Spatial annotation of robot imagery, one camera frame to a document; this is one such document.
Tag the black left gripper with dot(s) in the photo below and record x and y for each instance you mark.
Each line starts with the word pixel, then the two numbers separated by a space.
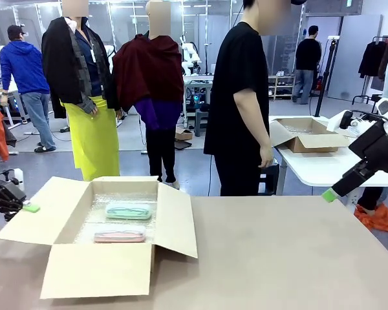
pixel 1 197

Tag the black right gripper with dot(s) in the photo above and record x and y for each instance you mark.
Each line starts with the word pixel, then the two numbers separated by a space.
pixel 381 148

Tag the pink glasses case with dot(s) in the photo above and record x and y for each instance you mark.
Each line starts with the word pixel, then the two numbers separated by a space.
pixel 119 235

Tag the large cardboard box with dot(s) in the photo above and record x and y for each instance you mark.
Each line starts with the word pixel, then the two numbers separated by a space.
pixel 100 274

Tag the mint green glasses case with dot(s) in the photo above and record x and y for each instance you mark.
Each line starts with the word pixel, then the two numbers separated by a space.
pixel 129 212

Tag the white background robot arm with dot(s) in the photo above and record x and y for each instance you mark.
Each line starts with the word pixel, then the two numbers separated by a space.
pixel 190 56

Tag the person's bare right forearm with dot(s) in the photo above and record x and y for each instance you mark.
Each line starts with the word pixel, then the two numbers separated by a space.
pixel 257 129

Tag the person's right hand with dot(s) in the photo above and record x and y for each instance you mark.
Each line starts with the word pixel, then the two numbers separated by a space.
pixel 266 157

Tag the white side table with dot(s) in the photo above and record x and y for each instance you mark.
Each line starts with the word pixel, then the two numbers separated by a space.
pixel 310 168

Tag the orange cloth on floor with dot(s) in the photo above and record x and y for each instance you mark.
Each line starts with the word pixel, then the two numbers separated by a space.
pixel 380 219

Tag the open cardboard box with wrap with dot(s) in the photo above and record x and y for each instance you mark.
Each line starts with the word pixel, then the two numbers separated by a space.
pixel 313 143

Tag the clear bubble wrap lining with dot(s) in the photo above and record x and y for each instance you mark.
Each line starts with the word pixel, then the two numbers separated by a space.
pixel 84 223

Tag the black metal chair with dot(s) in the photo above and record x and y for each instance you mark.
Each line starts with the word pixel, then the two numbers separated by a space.
pixel 365 98

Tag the mannequin with yellow skirt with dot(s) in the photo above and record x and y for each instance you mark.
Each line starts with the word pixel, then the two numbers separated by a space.
pixel 90 139

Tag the shoe rack with shoes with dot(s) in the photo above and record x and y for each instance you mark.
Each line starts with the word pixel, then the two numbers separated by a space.
pixel 283 85

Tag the clothes rack with dark garments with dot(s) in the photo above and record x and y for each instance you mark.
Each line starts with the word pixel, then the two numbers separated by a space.
pixel 373 58

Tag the person in black sweater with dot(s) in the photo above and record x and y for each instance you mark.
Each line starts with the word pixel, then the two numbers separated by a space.
pixel 307 58

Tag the person in blue hoodie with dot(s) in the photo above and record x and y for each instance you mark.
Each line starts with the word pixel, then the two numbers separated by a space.
pixel 24 68

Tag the person in black t-shirt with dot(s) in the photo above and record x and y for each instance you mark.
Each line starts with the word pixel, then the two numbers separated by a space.
pixel 236 80

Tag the flat black floor item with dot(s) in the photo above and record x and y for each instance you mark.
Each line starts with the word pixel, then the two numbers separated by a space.
pixel 182 145

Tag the small brown floor box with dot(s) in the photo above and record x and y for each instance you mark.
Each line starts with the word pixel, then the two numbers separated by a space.
pixel 183 134

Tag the mannequin with maroon shawl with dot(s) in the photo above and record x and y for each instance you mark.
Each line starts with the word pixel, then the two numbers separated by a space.
pixel 148 71

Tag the background metal workbench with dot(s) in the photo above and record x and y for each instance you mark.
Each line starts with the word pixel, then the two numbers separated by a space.
pixel 197 84

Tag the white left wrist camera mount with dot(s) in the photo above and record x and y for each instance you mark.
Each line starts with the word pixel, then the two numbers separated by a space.
pixel 19 179

